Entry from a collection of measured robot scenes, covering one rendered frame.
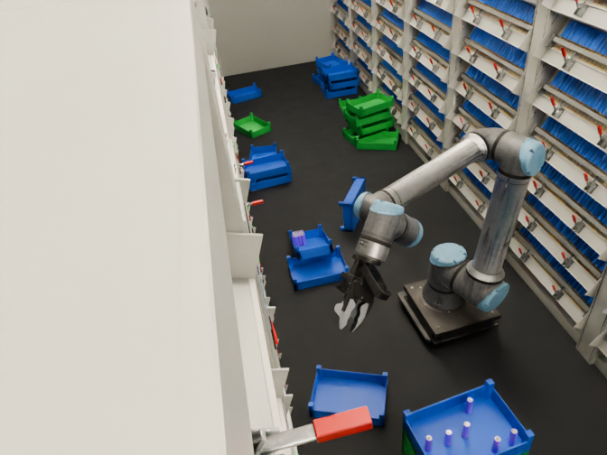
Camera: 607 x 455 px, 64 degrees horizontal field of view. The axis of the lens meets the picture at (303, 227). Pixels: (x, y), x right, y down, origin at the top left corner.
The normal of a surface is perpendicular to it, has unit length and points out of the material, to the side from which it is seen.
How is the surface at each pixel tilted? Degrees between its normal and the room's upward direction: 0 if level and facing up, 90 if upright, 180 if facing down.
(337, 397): 0
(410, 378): 0
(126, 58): 0
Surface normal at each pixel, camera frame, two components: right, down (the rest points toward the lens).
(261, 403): 0.20, -0.81
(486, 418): -0.11, -0.79
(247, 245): 0.20, 0.58
